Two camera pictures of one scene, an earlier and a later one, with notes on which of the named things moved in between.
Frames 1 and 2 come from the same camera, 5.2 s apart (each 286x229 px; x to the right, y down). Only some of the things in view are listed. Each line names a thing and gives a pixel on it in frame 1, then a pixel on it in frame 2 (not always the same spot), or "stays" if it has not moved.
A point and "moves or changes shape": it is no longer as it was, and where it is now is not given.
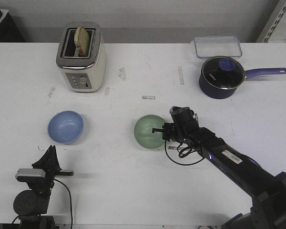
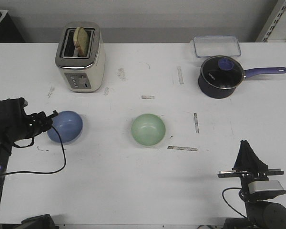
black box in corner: x=3 y=28 stays
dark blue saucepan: x=210 y=92 stays
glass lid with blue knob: x=223 y=72 stays
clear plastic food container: x=217 y=46 stays
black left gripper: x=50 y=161 to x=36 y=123
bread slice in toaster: x=82 y=41 stays
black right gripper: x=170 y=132 to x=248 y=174
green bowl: x=143 y=131 moves or changes shape
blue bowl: x=65 y=127 stays
